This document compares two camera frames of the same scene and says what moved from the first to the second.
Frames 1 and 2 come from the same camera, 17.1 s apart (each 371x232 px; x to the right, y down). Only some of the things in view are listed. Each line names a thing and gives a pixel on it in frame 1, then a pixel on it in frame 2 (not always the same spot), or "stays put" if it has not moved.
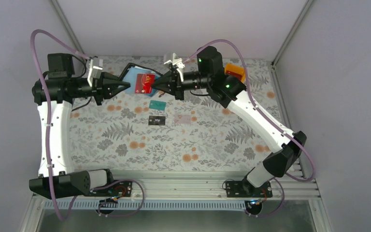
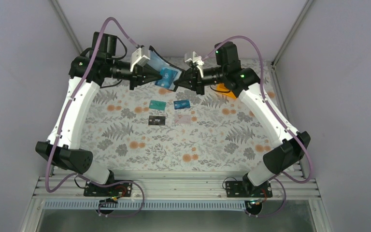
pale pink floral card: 182,119 stays put
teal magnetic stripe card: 157,105 stays put
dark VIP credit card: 156,120 stays put
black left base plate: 122,189 stays put
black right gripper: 176,88 to 192,76
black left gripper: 107,87 to 139,74
